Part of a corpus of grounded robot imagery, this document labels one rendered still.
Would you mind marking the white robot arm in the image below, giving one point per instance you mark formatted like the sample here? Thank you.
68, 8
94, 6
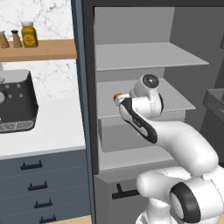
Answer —
186, 145

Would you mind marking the grey fridge shelf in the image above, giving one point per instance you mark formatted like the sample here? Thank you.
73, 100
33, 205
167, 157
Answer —
110, 99
145, 55

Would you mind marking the grey fridge crisper drawer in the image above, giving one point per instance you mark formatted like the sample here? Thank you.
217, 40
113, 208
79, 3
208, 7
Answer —
119, 137

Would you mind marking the blue-grey tall side panel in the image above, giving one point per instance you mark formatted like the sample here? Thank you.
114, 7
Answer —
83, 116

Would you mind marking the dark grey open fridge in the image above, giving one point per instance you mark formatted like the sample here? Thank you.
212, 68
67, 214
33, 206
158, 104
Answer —
89, 87

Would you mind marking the blue-grey drawer front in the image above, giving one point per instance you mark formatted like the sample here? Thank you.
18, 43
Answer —
67, 182
58, 163
71, 199
73, 214

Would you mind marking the grey freezer drawer front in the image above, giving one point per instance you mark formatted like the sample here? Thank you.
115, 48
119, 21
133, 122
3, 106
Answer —
102, 201

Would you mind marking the black coffee machine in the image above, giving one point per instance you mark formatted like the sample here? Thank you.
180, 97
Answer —
17, 102

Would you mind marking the grey fridge door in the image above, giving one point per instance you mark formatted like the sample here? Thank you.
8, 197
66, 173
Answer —
214, 116

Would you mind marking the yellow mustard jar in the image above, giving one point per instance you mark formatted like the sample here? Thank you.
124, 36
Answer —
29, 35

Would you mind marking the brown shaker black top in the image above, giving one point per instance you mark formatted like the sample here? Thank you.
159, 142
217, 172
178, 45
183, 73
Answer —
16, 40

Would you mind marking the brown shaker white top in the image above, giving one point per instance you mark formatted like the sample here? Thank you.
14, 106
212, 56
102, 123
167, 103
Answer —
3, 40

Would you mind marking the wooden wall shelf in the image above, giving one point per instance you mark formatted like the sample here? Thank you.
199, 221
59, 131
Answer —
43, 50

